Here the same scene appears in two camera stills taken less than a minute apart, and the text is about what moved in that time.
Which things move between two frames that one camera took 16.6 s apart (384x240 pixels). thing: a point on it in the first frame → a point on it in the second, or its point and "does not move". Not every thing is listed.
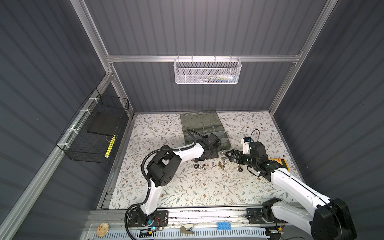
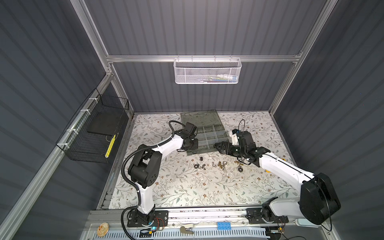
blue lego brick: [224, 226] does not move
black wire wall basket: [92, 137] does not move
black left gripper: [215, 154] → [195, 147]
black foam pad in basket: [105, 123] does not move
